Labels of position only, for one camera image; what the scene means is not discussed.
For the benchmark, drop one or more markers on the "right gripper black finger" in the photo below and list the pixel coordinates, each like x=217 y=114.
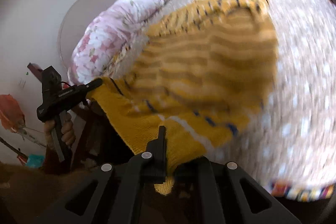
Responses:
x=156 y=169

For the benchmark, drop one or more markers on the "yellow striped knit sweater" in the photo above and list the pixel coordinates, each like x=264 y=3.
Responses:
x=205 y=72

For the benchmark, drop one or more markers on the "person's left hand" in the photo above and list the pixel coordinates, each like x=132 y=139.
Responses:
x=67 y=131

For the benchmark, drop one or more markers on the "pink floral duvet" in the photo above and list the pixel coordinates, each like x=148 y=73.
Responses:
x=106 y=36

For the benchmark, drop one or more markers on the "pink round headboard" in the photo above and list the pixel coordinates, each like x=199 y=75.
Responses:
x=75 y=22

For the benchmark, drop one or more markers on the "beige quilted bed cover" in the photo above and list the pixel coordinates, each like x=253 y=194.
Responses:
x=289 y=146

